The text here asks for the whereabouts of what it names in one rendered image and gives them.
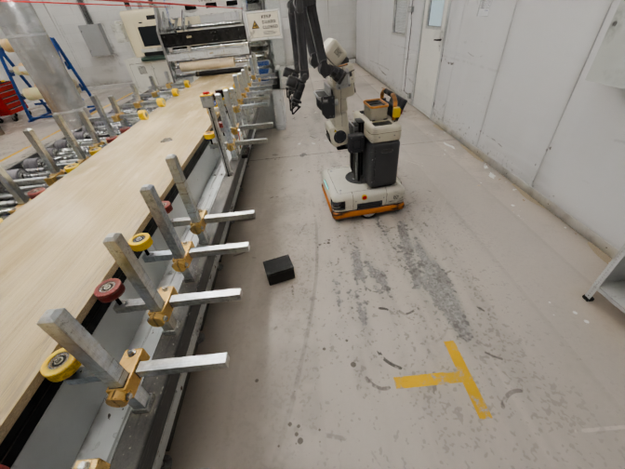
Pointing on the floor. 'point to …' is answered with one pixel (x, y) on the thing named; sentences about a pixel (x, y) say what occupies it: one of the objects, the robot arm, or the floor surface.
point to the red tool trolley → (9, 100)
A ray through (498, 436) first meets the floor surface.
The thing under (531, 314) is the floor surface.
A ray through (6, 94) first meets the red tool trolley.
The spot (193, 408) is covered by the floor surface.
